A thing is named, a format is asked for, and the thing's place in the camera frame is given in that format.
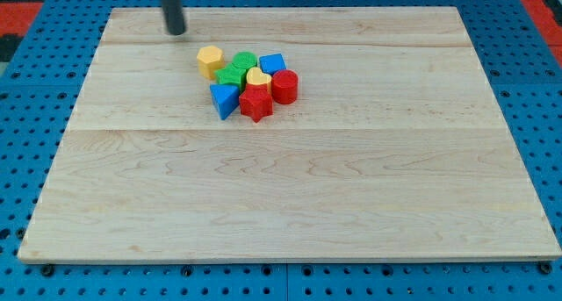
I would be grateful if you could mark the wooden board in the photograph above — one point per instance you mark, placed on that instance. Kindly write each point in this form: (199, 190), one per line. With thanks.
(394, 151)

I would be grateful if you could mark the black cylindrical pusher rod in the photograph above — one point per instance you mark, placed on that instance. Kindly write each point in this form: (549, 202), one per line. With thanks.
(173, 16)

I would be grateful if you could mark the green star block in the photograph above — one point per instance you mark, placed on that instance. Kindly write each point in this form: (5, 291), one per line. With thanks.
(232, 75)

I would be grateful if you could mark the yellow hexagon block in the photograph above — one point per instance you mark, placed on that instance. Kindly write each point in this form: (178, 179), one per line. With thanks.
(210, 59)

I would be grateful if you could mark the red star block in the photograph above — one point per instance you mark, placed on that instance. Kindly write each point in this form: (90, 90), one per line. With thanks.
(256, 102)

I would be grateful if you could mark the blue triangle block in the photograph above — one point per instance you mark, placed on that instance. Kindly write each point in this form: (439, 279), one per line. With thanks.
(225, 99)

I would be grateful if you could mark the blue cube block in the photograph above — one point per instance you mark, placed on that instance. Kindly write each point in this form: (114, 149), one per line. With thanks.
(272, 63)

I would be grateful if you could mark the green cylinder block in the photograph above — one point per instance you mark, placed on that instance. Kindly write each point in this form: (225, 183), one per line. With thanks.
(244, 60)

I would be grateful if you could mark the red cylinder block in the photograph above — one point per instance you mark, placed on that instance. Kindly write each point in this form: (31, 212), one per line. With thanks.
(284, 86)

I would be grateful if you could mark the yellow heart block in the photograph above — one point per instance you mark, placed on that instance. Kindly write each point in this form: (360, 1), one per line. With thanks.
(255, 76)

